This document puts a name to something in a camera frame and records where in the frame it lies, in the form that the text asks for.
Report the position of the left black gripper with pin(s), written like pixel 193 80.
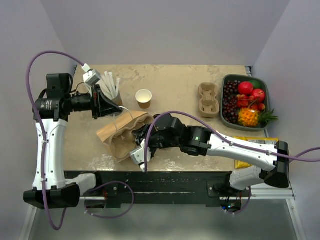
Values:
pixel 100 105

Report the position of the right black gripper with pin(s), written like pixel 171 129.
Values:
pixel 140 134

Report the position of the brown paper bag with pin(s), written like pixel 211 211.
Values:
pixel 105 133

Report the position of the brown paper coffee cup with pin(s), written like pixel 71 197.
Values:
pixel 143 98

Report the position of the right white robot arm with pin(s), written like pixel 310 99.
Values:
pixel 268 163

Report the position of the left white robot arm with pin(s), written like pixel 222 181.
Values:
pixel 55 104

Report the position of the grey straw holder tin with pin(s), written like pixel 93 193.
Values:
pixel 118 100

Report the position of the cardboard cup carrier tray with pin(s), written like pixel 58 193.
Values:
pixel 208 106

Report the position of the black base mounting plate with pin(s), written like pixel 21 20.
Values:
pixel 163 188

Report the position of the grey fruit tray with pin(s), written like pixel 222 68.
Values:
pixel 242 78

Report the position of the dark red grapes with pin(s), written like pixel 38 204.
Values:
pixel 230 102

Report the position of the yellow snack packet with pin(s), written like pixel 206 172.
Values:
pixel 256 140

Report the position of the red yellow cherries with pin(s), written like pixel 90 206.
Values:
pixel 244 101

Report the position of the red apple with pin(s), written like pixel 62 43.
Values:
pixel 245 88
pixel 259 95

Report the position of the green lime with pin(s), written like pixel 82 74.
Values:
pixel 256 84

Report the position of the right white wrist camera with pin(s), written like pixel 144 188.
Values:
pixel 138 157

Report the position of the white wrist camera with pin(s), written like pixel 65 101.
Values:
pixel 90 77
pixel 138 157

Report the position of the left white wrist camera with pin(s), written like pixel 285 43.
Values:
pixel 90 77

